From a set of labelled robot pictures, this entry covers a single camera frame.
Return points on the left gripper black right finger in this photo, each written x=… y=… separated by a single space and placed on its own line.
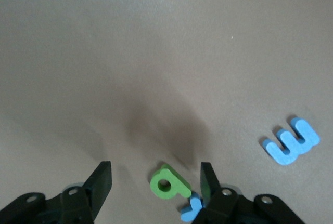
x=216 y=203

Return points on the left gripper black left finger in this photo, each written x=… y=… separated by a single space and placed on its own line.
x=93 y=192

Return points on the brown table mat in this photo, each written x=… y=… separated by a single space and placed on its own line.
x=78 y=52

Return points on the blue letter x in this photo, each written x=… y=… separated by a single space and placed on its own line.
x=191 y=212

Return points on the blue letter m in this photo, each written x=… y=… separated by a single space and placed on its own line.
x=288 y=148

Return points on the green letter p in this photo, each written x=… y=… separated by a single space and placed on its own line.
x=177 y=185

